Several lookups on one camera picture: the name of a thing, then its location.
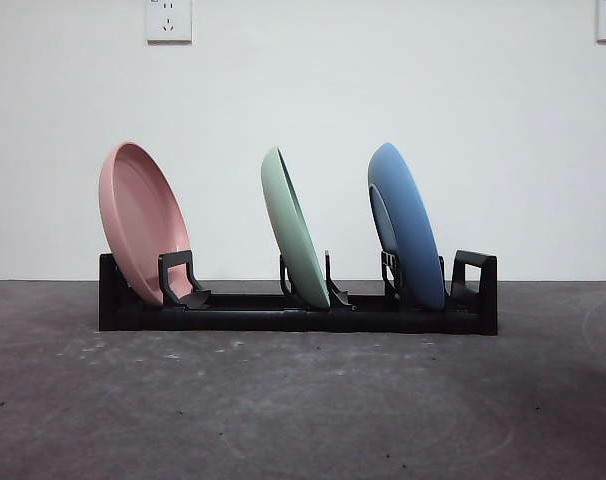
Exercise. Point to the black plate rack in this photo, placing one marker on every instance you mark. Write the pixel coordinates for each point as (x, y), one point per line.
(253, 320)

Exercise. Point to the blue plate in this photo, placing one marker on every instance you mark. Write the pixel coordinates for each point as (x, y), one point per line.
(413, 220)

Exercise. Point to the green plate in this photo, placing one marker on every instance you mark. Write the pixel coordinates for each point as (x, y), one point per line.
(293, 235)

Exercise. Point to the pink plate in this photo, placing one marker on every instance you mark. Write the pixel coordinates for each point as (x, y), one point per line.
(133, 210)

